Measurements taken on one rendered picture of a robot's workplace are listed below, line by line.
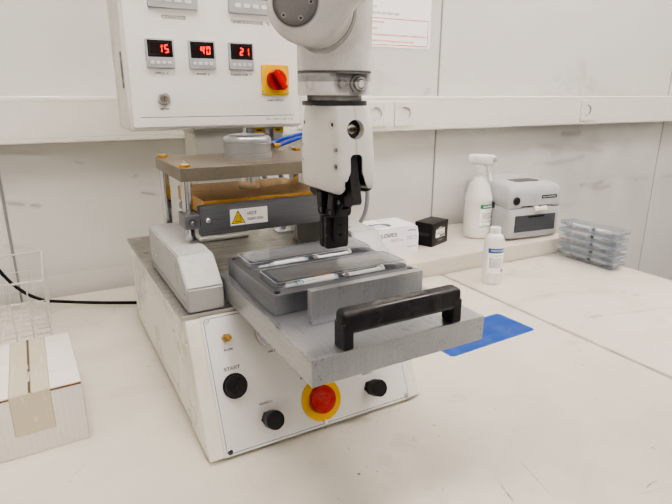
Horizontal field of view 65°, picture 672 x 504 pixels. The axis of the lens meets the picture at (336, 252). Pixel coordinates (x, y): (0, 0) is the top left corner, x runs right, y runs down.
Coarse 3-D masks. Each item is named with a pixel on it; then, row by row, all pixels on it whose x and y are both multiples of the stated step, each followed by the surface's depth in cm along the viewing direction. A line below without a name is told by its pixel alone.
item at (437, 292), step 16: (432, 288) 57; (448, 288) 57; (368, 304) 53; (384, 304) 53; (400, 304) 54; (416, 304) 55; (432, 304) 56; (448, 304) 57; (336, 320) 52; (352, 320) 51; (368, 320) 52; (384, 320) 53; (400, 320) 54; (448, 320) 59; (336, 336) 52; (352, 336) 51
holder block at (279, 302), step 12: (228, 264) 73; (240, 264) 70; (240, 276) 69; (252, 276) 65; (360, 276) 65; (372, 276) 65; (252, 288) 65; (264, 288) 62; (300, 288) 61; (264, 300) 62; (276, 300) 59; (288, 300) 60; (300, 300) 61; (276, 312) 60; (288, 312) 60
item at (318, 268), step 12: (372, 252) 72; (384, 252) 72; (300, 264) 67; (312, 264) 67; (324, 264) 67; (336, 264) 67; (348, 264) 67; (360, 264) 67; (372, 264) 67; (276, 276) 63; (288, 276) 63; (300, 276) 63; (312, 276) 63
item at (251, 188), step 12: (240, 180) 89; (252, 180) 89; (264, 180) 98; (276, 180) 98; (288, 180) 98; (180, 192) 91; (192, 192) 86; (204, 192) 86; (216, 192) 86; (228, 192) 86; (240, 192) 86; (252, 192) 86; (264, 192) 86; (276, 192) 86; (288, 192) 86; (300, 192) 86; (180, 204) 93; (204, 204) 79
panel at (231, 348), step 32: (224, 320) 72; (224, 352) 71; (256, 352) 73; (224, 384) 70; (256, 384) 72; (288, 384) 74; (352, 384) 79; (224, 416) 70; (256, 416) 72; (288, 416) 74; (320, 416) 76; (352, 416) 78; (224, 448) 69
